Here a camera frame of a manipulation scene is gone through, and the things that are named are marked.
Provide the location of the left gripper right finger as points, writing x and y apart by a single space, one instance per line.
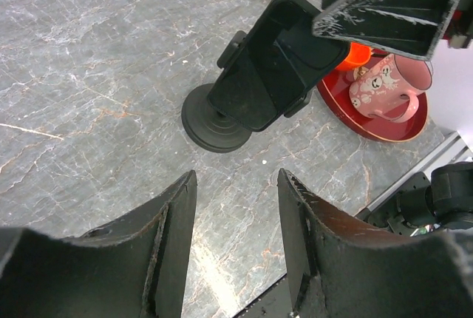
340 266

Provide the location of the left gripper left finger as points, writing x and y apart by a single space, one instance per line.
134 266

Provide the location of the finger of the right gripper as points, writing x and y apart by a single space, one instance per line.
411 28

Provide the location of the black phone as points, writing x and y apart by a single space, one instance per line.
277 64

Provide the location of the round base phone stand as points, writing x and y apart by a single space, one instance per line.
210 129

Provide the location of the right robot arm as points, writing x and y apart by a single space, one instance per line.
443 202

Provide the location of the orange bowl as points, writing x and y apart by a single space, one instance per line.
357 56

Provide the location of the pink mug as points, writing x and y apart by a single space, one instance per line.
390 90

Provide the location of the red round tray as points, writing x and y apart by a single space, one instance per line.
334 89

